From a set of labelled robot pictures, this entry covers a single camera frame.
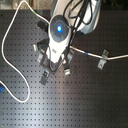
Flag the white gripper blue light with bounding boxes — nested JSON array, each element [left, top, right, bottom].
[[36, 14, 75, 76]]

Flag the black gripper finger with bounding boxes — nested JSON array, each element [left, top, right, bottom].
[[40, 68, 50, 85]]

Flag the white cable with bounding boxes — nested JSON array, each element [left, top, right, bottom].
[[0, 0, 128, 103]]

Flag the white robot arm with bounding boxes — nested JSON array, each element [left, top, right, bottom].
[[36, 0, 101, 85]]

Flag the blue connector at left edge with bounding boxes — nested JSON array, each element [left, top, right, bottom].
[[0, 85, 5, 96]]

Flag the metal cable clip left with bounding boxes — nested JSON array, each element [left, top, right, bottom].
[[33, 44, 38, 52]]

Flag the metal cable clip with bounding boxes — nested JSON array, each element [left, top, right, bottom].
[[37, 20, 48, 32], [97, 50, 109, 70], [33, 44, 38, 52]]

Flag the metal cable clip right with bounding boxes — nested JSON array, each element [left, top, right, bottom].
[[97, 50, 109, 70]]

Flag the metal cable clip top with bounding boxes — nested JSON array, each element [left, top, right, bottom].
[[37, 20, 48, 32]]

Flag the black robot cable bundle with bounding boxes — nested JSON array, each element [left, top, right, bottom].
[[61, 0, 94, 46]]

